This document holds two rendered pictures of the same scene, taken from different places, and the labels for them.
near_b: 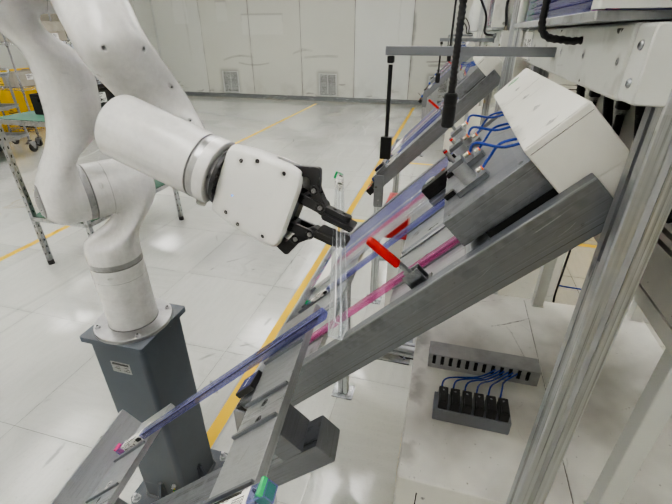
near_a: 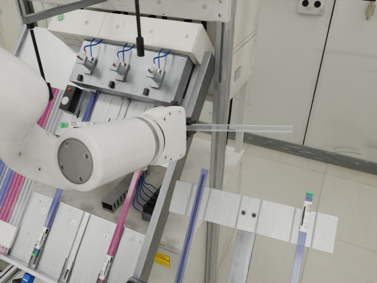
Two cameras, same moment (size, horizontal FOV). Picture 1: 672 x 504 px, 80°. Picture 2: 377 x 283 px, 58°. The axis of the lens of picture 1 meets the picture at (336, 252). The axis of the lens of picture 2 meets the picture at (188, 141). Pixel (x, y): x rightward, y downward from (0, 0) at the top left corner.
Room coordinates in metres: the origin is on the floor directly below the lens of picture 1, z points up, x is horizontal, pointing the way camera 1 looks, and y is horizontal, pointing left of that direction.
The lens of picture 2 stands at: (0.33, 0.60, 1.53)
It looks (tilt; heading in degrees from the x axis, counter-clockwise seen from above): 33 degrees down; 280
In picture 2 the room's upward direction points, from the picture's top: straight up
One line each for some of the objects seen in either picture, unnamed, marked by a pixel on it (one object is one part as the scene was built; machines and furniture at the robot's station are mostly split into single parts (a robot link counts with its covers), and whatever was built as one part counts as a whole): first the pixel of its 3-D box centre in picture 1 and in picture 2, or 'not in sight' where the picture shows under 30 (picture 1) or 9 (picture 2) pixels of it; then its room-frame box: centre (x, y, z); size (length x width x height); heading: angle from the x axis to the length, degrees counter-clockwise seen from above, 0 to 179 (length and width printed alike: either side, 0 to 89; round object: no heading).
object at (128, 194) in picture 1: (117, 211); not in sight; (0.87, 0.51, 1.00); 0.19 x 0.12 x 0.24; 133
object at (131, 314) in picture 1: (126, 291); not in sight; (0.85, 0.53, 0.79); 0.19 x 0.19 x 0.18
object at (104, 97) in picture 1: (83, 98); not in sight; (2.71, 1.61, 1.01); 0.57 x 0.17 x 0.11; 165
